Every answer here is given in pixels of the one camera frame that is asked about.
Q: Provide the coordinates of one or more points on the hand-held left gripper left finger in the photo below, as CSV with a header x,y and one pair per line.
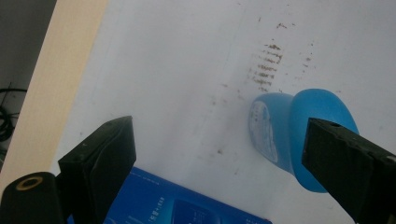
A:
x,y
96,155

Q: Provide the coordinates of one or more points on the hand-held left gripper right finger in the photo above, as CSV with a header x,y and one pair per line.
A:
x,y
351,161

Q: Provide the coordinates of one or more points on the blue cardboard box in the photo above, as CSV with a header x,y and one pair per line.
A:
x,y
149,199

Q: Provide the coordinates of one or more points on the blue plastic bottle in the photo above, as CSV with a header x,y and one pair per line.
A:
x,y
280,124

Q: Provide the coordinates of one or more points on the white paper sheet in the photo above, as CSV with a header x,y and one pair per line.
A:
x,y
186,77

